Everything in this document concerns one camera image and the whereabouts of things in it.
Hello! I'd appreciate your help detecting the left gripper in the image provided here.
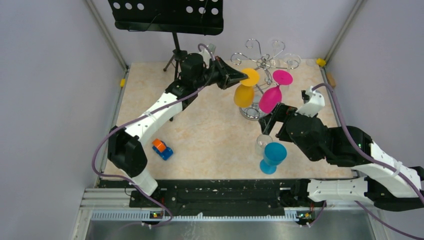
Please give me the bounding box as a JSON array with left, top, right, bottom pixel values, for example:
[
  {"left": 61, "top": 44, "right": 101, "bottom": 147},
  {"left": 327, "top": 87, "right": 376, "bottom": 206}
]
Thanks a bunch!
[{"left": 194, "top": 55, "right": 248, "bottom": 90}]

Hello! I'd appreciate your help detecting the orange plastic goblet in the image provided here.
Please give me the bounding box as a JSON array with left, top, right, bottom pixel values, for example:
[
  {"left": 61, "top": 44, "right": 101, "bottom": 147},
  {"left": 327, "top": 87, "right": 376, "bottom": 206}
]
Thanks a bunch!
[{"left": 233, "top": 68, "right": 260, "bottom": 108}]

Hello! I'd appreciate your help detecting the magenta plastic goblet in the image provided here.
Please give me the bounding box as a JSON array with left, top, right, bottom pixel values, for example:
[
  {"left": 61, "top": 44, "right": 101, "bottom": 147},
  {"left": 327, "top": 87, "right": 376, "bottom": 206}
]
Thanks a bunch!
[{"left": 258, "top": 69, "right": 294, "bottom": 114}]

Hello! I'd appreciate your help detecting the tall clear flute glass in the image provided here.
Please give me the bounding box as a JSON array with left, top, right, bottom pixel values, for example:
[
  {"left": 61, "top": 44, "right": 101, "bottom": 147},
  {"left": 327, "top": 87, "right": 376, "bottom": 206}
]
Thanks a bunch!
[{"left": 269, "top": 39, "right": 286, "bottom": 68}]

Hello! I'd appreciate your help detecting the clear wine glass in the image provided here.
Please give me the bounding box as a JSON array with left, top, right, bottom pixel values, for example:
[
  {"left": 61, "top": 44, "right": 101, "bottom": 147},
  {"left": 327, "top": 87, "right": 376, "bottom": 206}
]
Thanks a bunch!
[{"left": 282, "top": 53, "right": 302, "bottom": 70}]

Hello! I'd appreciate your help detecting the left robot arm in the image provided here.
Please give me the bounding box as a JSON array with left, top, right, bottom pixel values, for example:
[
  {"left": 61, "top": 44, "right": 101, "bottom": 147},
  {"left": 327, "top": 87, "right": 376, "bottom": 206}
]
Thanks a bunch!
[{"left": 107, "top": 53, "right": 248, "bottom": 207}]

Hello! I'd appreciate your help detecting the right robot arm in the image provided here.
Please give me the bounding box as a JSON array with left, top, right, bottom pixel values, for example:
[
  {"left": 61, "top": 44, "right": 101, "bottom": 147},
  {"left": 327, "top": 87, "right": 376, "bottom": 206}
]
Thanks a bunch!
[{"left": 258, "top": 103, "right": 424, "bottom": 212}]

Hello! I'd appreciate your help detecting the small clear tumbler glass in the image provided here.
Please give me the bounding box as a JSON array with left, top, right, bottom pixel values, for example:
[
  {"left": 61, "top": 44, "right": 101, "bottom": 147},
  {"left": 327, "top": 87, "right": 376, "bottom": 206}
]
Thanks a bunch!
[{"left": 254, "top": 134, "right": 273, "bottom": 156}]

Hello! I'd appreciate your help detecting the chrome wine glass rack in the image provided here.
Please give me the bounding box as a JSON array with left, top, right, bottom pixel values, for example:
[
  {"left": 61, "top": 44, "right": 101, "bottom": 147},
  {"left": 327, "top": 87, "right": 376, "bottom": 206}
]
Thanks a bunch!
[{"left": 230, "top": 38, "right": 278, "bottom": 121}]

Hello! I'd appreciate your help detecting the blue plastic goblet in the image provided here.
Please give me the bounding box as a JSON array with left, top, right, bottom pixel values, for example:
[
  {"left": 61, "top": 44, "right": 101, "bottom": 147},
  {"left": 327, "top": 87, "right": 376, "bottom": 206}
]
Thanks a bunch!
[{"left": 259, "top": 142, "right": 288, "bottom": 175}]

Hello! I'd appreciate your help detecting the black music stand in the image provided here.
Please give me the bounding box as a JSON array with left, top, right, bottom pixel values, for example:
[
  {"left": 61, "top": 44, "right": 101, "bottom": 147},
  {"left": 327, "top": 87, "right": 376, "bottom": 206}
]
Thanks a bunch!
[{"left": 108, "top": 0, "right": 224, "bottom": 64}]

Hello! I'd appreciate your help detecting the wooden block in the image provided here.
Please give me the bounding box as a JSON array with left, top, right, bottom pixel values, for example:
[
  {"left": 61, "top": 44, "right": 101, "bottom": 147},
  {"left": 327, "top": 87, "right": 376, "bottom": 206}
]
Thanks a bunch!
[{"left": 326, "top": 72, "right": 337, "bottom": 89}]

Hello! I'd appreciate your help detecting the yellow corner clamp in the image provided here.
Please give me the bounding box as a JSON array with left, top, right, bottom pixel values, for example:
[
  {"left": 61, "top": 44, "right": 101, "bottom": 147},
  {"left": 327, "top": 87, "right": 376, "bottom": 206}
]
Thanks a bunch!
[{"left": 315, "top": 58, "right": 327, "bottom": 68}]

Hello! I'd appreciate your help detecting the blue orange toy car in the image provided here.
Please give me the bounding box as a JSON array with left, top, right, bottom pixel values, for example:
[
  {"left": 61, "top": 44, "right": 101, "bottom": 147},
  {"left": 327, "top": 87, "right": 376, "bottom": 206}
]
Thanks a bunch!
[{"left": 152, "top": 138, "right": 174, "bottom": 161}]

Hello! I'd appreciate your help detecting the yellow left edge clamp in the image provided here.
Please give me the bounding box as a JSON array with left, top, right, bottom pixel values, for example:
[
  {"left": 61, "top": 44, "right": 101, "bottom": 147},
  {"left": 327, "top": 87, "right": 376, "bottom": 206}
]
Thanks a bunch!
[{"left": 119, "top": 78, "right": 126, "bottom": 88}]

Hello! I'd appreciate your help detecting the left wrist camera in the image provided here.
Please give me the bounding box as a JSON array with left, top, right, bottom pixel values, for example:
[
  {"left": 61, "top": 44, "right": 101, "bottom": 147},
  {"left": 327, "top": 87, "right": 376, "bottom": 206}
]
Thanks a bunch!
[{"left": 203, "top": 43, "right": 216, "bottom": 61}]

